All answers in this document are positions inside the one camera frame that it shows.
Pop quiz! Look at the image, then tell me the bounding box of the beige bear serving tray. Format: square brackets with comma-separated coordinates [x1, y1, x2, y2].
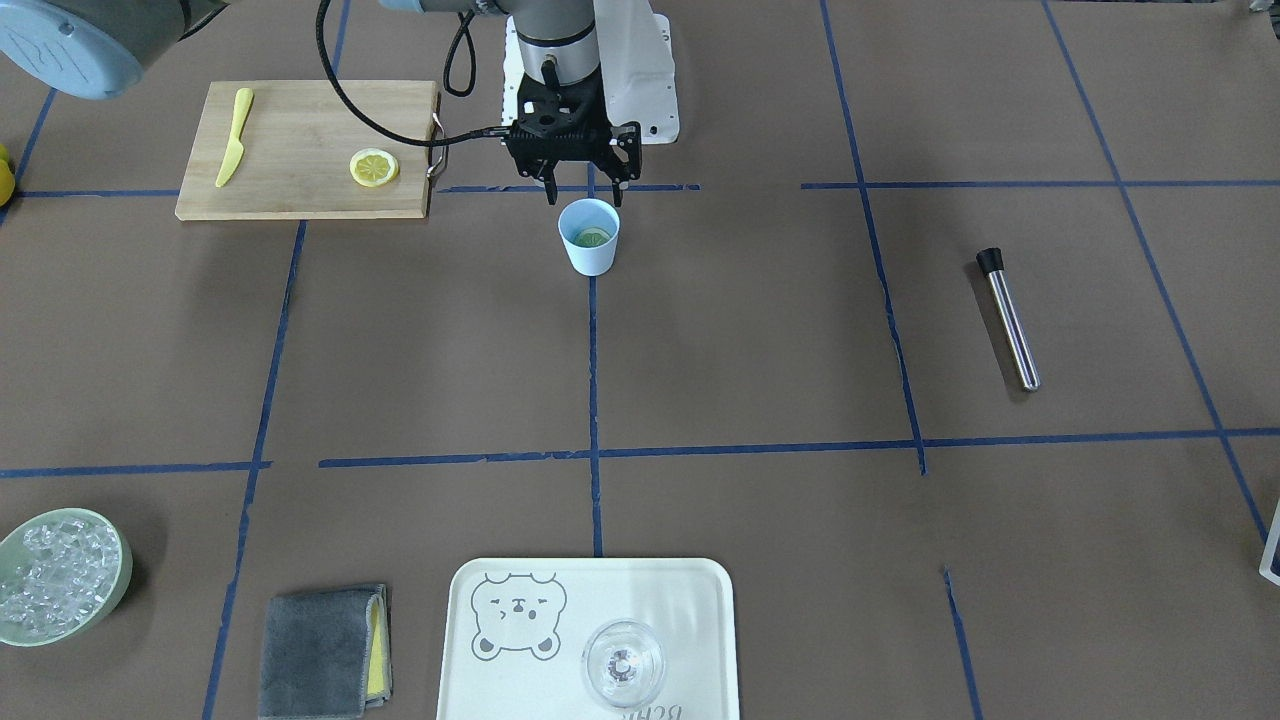
[436, 559, 741, 719]

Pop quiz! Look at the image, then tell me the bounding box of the blue paper cup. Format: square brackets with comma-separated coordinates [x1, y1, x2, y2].
[557, 199, 620, 277]

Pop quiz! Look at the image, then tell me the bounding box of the yellow plastic knife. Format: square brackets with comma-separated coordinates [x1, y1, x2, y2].
[214, 87, 255, 188]

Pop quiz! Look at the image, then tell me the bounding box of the steel muddler black tip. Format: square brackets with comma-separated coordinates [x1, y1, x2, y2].
[975, 247, 1041, 393]

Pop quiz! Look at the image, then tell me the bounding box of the bamboo cutting board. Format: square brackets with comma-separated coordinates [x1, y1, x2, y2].
[175, 79, 439, 222]

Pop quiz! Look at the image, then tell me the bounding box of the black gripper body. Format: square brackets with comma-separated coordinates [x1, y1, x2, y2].
[506, 70, 641, 182]

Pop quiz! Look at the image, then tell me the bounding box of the yellow lemon slice on board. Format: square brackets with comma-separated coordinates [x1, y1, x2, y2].
[348, 149, 401, 188]

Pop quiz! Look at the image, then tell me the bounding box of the white wire cup rack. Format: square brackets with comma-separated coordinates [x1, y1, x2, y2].
[1258, 503, 1280, 587]

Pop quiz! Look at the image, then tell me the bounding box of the whole yellow lemon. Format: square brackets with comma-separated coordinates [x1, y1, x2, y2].
[0, 143, 17, 208]

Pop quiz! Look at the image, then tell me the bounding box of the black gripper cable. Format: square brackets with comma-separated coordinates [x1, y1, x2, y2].
[316, 0, 516, 149]

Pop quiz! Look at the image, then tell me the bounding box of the clear wine glass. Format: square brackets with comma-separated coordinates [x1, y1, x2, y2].
[581, 618, 668, 711]

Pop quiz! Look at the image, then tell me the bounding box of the yellow lemon slice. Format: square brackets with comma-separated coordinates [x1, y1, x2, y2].
[348, 149, 401, 188]
[571, 227, 613, 249]

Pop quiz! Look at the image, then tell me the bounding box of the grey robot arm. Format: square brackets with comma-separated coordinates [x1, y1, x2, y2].
[3, 1, 643, 205]

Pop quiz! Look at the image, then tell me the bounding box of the green bowl of ice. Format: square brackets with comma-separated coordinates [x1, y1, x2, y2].
[1, 509, 133, 648]

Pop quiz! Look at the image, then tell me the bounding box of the folded grey yellow cloth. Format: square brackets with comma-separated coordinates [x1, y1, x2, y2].
[259, 583, 393, 719]

